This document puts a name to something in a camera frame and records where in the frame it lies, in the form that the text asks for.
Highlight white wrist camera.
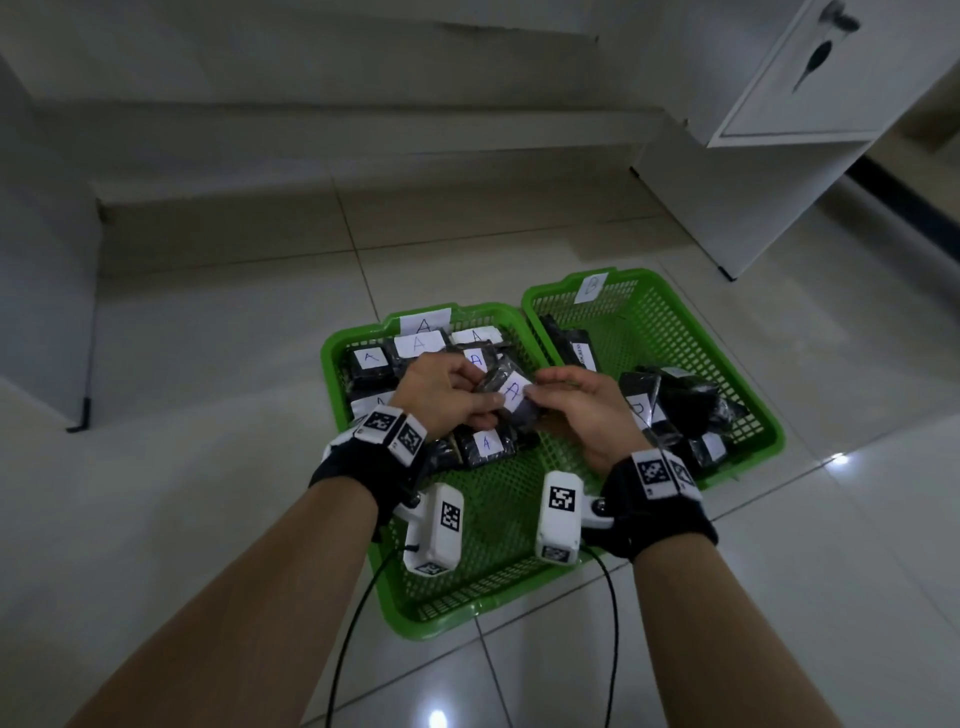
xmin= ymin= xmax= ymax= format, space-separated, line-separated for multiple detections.
xmin=534 ymin=470 xmax=585 ymax=566
xmin=402 ymin=483 xmax=467 ymax=578

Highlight person's right hand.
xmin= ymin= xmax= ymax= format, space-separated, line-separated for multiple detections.
xmin=526 ymin=366 xmax=654 ymax=475

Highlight green plastic basket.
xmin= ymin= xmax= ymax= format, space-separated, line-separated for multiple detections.
xmin=320 ymin=301 xmax=595 ymax=642
xmin=520 ymin=267 xmax=788 ymax=493

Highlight black wrist strap with markers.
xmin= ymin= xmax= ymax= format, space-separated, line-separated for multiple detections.
xmin=598 ymin=447 xmax=720 ymax=564
xmin=308 ymin=408 xmax=431 ymax=543

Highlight person's left forearm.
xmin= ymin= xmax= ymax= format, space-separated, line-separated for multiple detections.
xmin=66 ymin=472 xmax=381 ymax=728

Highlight white furniture panel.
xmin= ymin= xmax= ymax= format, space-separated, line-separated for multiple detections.
xmin=0 ymin=54 xmax=104 ymax=435

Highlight black cabinet key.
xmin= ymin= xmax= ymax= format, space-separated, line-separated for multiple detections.
xmin=792 ymin=40 xmax=834 ymax=94

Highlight black cable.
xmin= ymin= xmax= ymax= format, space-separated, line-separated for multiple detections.
xmin=586 ymin=546 xmax=622 ymax=728
xmin=324 ymin=553 xmax=410 ymax=728

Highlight black labelled packet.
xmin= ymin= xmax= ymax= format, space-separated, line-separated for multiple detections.
xmin=475 ymin=358 xmax=543 ymax=423
xmin=672 ymin=432 xmax=730 ymax=475
xmin=657 ymin=366 xmax=753 ymax=442
xmin=539 ymin=314 xmax=602 ymax=374
xmin=618 ymin=370 xmax=663 ymax=430

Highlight white cabinet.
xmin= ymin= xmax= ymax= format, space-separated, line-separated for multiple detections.
xmin=631 ymin=0 xmax=960 ymax=283

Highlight person's right forearm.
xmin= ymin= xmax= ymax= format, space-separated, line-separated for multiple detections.
xmin=633 ymin=534 xmax=855 ymax=728

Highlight person's left hand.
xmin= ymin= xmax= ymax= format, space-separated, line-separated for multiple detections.
xmin=391 ymin=351 xmax=502 ymax=437

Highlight pile of black packets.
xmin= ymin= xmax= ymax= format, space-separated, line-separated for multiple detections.
xmin=343 ymin=326 xmax=543 ymax=470

